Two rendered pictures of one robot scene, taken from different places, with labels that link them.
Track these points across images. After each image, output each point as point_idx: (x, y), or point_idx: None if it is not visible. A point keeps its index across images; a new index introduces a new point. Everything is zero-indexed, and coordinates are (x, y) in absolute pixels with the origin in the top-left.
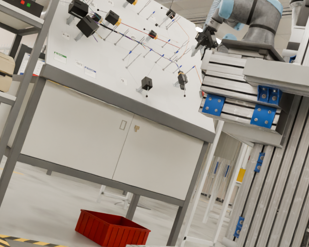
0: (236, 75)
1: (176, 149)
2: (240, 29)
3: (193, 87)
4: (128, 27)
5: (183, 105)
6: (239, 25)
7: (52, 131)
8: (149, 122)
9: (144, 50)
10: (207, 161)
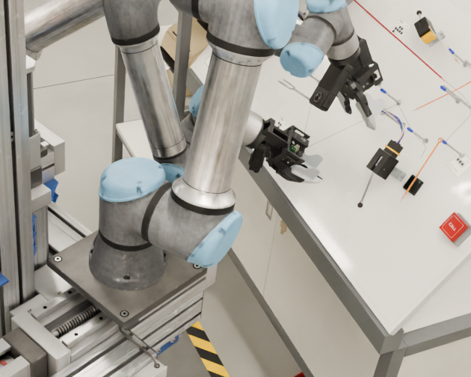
0: None
1: (337, 316)
2: (301, 75)
3: (453, 197)
4: (412, 2)
5: (366, 227)
6: (281, 65)
7: None
8: None
9: (398, 68)
10: None
